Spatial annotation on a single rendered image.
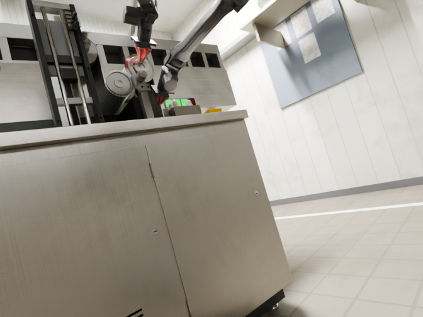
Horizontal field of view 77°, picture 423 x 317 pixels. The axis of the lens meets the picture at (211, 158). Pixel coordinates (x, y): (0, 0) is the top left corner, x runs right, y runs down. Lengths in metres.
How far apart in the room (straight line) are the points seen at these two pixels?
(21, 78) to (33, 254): 0.99
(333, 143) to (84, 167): 3.08
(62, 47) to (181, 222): 0.80
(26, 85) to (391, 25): 3.19
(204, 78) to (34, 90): 1.08
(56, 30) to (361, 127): 3.03
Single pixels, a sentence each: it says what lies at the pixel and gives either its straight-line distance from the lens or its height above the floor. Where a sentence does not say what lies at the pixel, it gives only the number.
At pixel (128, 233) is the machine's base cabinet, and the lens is 0.90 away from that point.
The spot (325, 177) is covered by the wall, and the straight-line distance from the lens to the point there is 3.67.
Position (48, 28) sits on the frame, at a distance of 1.24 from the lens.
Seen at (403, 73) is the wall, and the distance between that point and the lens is 3.38.
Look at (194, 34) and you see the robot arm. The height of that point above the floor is 1.20.
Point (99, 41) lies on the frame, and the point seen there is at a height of 1.59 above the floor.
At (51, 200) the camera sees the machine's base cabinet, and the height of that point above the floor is 0.70.
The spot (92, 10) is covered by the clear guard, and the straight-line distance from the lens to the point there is 1.85.
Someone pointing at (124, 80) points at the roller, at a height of 1.19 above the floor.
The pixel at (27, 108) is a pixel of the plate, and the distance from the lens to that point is 1.56.
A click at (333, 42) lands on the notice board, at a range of 3.60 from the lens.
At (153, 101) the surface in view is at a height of 1.10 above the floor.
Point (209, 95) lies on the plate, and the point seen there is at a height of 1.23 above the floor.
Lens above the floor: 0.63
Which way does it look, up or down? 4 degrees up
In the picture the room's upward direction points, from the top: 16 degrees counter-clockwise
